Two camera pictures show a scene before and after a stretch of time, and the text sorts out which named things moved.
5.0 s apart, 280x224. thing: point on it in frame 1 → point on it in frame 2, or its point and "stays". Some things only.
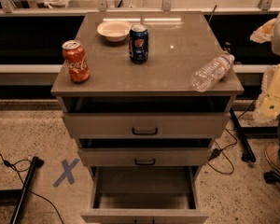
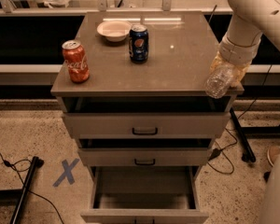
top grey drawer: [147, 118] stays
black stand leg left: [19, 205] stays
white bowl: [115, 31] stays
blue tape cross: [67, 173] stays
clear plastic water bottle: [212, 72] → [219, 80]
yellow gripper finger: [263, 34] → [217, 62]
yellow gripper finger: [277, 93] → [239, 71]
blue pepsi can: [138, 44] stays
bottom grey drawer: [145, 195] stays
